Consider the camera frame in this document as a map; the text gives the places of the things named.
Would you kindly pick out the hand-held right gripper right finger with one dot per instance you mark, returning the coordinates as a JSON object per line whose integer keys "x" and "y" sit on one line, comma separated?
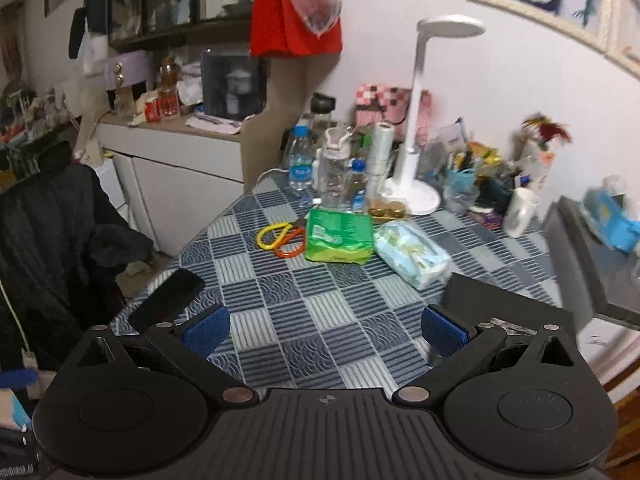
{"x": 445, "y": 332}

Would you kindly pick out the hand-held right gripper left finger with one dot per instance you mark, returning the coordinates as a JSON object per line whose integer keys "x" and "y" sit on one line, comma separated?
{"x": 206, "y": 332}

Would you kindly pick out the light blue tissue pack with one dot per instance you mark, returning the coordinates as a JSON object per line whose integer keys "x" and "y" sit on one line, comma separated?
{"x": 410, "y": 255}

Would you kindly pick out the blue checkered desktop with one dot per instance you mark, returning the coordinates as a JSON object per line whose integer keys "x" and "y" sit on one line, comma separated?
{"x": 325, "y": 310}

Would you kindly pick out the black smartphone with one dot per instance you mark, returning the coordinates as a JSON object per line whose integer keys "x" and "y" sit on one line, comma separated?
{"x": 167, "y": 297}

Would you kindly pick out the clear glass bowl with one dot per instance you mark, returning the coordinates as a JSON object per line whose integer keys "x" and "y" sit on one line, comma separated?
{"x": 457, "y": 204}

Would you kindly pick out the box of gold chocolates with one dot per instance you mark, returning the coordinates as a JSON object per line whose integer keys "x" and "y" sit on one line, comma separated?
{"x": 385, "y": 208}

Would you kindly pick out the white cup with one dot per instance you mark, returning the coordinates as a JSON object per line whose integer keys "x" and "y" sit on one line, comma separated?
{"x": 520, "y": 212}

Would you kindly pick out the green tissue pack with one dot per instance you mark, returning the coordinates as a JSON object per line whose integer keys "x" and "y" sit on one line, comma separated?
{"x": 340, "y": 235}

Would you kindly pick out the white sideboard cabinet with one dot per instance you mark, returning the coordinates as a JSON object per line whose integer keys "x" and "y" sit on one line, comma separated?
{"x": 175, "y": 180}

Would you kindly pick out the small blue cap bottle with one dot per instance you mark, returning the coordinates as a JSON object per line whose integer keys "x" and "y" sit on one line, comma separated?
{"x": 357, "y": 185}

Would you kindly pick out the black coat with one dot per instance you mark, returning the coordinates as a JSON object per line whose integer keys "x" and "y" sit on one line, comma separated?
{"x": 50, "y": 240}

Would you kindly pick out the blue label water bottle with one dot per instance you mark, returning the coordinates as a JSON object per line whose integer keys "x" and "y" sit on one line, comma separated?
{"x": 301, "y": 170}

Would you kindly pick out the small white bottle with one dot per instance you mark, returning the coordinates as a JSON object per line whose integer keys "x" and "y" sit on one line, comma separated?
{"x": 316, "y": 175}

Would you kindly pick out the clear bottle white lid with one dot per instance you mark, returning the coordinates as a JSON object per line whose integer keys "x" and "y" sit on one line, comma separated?
{"x": 332, "y": 175}

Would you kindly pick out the roll of plastic bags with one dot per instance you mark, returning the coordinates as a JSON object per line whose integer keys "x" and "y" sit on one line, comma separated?
{"x": 382, "y": 145}

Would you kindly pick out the blue tissue box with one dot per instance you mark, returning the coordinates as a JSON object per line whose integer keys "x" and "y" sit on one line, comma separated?
{"x": 610, "y": 215}

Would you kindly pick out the red feather decoration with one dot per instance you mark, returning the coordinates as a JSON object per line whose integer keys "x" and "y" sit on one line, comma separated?
{"x": 545, "y": 130}

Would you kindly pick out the red can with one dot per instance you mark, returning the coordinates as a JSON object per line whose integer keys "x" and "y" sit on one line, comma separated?
{"x": 152, "y": 110}

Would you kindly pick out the pink checkered bag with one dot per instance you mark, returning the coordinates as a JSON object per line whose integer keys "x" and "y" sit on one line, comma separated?
{"x": 380, "y": 102}

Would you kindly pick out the amber liquid bottle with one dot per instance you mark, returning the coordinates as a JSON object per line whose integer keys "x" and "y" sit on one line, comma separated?
{"x": 169, "y": 90}

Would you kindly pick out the black countertop appliance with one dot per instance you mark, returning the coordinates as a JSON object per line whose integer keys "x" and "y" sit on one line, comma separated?
{"x": 232, "y": 85}

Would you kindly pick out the black lid drinking bottle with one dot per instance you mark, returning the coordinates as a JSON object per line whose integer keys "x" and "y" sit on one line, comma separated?
{"x": 322, "y": 110}

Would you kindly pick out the purple appliance gold knobs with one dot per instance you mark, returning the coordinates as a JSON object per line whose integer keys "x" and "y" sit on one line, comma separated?
{"x": 130, "y": 67}

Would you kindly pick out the red paper bag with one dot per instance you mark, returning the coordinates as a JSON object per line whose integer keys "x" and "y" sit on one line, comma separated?
{"x": 280, "y": 25}

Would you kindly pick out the dark glass door cabinet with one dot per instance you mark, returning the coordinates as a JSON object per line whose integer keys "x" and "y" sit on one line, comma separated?
{"x": 150, "y": 5}

